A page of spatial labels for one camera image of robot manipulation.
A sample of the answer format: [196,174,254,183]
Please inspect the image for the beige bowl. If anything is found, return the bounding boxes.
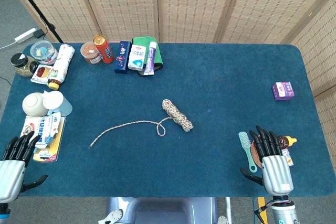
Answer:
[22,92,47,117]

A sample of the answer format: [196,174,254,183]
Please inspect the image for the mint green plastic hairbrush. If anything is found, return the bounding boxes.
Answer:
[238,131,258,174]

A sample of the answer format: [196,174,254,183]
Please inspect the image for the white printed bottle yellow cap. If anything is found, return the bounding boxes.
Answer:
[47,44,76,90]

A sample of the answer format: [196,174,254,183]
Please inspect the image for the grey blue robot torso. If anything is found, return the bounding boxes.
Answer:
[98,197,229,224]

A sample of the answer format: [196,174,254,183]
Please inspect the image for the white power strip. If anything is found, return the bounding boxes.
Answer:
[14,27,37,43]

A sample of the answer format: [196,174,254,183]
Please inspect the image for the green cloth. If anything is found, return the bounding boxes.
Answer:
[131,36,164,70]

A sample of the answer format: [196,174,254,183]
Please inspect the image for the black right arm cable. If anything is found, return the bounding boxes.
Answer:
[254,206,269,220]

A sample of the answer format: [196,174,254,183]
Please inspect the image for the orange drink can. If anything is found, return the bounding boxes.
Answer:
[92,34,115,65]

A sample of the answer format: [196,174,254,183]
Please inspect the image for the brown syrup bottle yellow cap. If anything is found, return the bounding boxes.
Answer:
[277,135,298,149]

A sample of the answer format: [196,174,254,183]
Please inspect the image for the small white blue packet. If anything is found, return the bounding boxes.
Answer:
[48,112,62,141]

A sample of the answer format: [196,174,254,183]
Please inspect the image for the orange sauce plastic jar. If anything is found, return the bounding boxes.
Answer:
[80,41,102,65]

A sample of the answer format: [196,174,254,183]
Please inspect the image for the blue table carpet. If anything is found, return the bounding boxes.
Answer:
[0,42,333,198]

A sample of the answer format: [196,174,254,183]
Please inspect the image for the light blue cup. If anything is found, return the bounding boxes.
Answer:
[43,90,73,117]

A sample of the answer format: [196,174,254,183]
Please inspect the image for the white milk carton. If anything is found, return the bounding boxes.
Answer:
[128,45,147,72]

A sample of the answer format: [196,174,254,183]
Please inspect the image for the clear tub with clips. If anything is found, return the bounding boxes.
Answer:
[29,40,59,66]

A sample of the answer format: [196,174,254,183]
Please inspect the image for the small purple juice carton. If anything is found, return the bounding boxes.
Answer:
[281,148,294,167]

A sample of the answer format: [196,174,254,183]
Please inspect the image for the white red snack packet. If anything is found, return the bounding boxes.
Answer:
[30,63,53,85]

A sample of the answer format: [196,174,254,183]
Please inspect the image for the speckled beige rope bundle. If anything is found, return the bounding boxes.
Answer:
[89,99,194,148]

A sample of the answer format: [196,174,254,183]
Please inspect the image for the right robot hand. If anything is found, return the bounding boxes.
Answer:
[240,125,295,196]

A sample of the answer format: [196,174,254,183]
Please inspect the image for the white power cable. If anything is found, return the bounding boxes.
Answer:
[0,40,17,51]

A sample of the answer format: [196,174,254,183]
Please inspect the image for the black tripod stand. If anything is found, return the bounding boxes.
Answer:
[6,0,64,43]

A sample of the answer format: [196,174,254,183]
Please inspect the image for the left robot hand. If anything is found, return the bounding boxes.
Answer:
[0,131,48,204]

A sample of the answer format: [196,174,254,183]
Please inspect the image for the small purple box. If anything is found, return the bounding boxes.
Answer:
[271,81,295,101]

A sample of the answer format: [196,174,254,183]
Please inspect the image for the white printed bag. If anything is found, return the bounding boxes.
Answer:
[17,115,55,150]

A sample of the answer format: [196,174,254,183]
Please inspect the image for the bamboo folding screen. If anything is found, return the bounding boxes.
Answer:
[0,0,336,44]
[280,0,336,162]

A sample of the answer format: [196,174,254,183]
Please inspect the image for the round brown woven coaster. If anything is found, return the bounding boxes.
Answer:
[250,135,264,169]

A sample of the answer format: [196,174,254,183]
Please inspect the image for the glass jar black lid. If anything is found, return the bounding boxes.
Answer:
[10,53,39,78]

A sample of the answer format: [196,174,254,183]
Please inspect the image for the dark blue box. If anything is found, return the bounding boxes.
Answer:
[114,40,132,74]

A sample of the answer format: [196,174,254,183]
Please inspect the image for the purple toothpaste tube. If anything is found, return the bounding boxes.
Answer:
[143,41,158,76]

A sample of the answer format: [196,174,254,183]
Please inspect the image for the yellow nail clipper card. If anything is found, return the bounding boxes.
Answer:
[33,116,66,163]

